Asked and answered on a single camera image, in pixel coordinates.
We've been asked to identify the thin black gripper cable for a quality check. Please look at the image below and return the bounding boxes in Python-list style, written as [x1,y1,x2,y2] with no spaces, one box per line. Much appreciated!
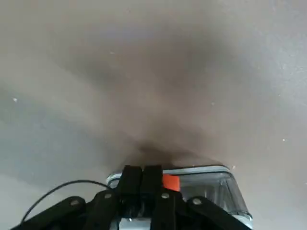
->
[21,180,113,223]

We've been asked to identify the clear drawer orange handle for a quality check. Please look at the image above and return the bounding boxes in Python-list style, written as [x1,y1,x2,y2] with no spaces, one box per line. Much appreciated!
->
[106,164,250,216]

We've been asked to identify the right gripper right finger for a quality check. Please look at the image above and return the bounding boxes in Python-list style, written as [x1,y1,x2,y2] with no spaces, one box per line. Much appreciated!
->
[142,164,251,230]

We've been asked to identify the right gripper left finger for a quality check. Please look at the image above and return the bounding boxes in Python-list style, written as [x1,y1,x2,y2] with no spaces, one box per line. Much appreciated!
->
[11,165,143,230]

